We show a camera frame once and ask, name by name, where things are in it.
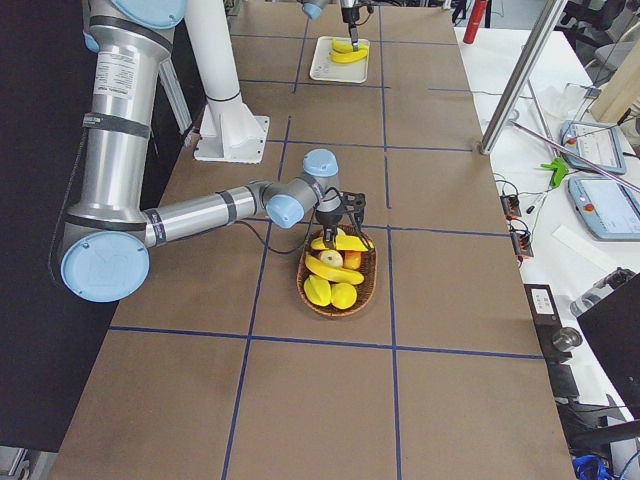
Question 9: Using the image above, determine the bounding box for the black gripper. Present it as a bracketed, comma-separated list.
[315, 197, 344, 250]
[340, 0, 366, 51]

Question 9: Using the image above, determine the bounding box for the yellow-green banana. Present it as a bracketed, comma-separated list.
[331, 38, 369, 54]

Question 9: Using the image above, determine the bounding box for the yellow banana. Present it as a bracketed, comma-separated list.
[304, 254, 365, 285]
[329, 50, 369, 65]
[333, 235, 369, 252]

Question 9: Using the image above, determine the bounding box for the brown wicker basket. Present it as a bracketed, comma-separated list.
[296, 225, 377, 318]

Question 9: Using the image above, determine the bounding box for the orange fruit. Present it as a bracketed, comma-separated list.
[343, 251, 362, 270]

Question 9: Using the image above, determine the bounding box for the white bear plastic tray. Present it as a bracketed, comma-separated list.
[309, 36, 370, 84]

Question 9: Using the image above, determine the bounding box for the yellow starfruit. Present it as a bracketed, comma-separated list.
[303, 274, 331, 307]

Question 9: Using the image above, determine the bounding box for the yellow lemon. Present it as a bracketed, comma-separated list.
[330, 283, 358, 310]

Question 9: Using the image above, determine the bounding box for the red fire extinguisher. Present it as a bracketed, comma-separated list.
[463, 0, 489, 44]

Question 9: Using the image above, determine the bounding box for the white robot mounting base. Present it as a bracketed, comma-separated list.
[194, 101, 270, 164]

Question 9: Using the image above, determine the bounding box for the black electronics board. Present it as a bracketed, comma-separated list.
[509, 228, 534, 261]
[500, 194, 522, 220]

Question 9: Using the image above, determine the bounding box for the metal rod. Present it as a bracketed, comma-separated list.
[510, 120, 640, 193]

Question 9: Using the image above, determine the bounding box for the black box with label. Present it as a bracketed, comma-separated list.
[524, 284, 583, 400]

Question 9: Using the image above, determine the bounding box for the green plastic clamp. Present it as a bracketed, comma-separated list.
[540, 157, 570, 190]

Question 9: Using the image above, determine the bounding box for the teach pendant tablet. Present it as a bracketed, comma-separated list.
[567, 177, 639, 241]
[560, 120, 627, 175]

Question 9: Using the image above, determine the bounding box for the black monitor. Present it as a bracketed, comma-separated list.
[578, 275, 640, 419]

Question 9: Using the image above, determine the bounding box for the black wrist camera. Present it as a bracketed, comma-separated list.
[341, 191, 374, 251]

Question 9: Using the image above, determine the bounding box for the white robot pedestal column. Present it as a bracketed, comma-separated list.
[184, 0, 241, 102]

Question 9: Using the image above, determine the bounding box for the aluminium frame post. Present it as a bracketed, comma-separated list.
[479, 0, 566, 155]

